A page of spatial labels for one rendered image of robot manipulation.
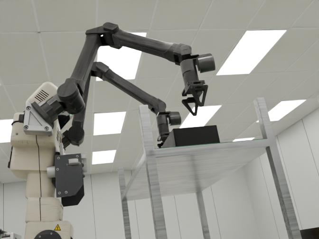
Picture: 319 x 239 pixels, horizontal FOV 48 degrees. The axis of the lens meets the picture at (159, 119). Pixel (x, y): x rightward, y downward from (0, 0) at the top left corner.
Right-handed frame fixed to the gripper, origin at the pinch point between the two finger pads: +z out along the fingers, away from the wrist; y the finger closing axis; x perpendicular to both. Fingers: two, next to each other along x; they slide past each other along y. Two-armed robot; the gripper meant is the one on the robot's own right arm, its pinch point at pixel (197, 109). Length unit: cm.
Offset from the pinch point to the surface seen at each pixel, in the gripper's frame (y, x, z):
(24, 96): 383, 110, -196
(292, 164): 670, -467, -99
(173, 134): 7.3, 9.0, 6.4
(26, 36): 230, 85, -194
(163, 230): -9.0, 22.1, 40.1
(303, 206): 676, -465, 4
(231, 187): 944, -415, -103
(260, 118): -8.3, -18.6, 8.7
